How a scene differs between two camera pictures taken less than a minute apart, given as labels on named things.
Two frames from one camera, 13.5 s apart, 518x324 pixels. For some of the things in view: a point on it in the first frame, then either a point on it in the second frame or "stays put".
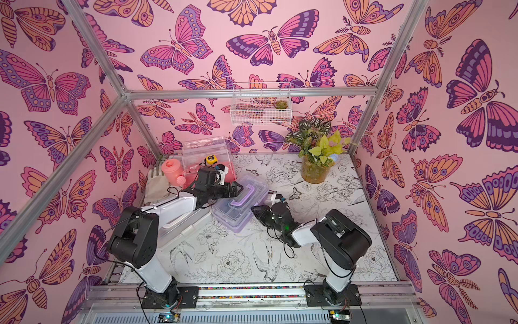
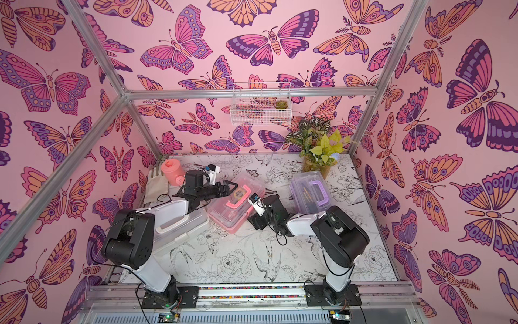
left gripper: x=228 y=190 stays put
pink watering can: x=173 y=169 stays put
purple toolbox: x=235 y=212 → x=310 y=192
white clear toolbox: x=177 y=217 stays put
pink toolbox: x=194 y=153 → x=226 y=212
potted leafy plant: x=320 y=144 stays put
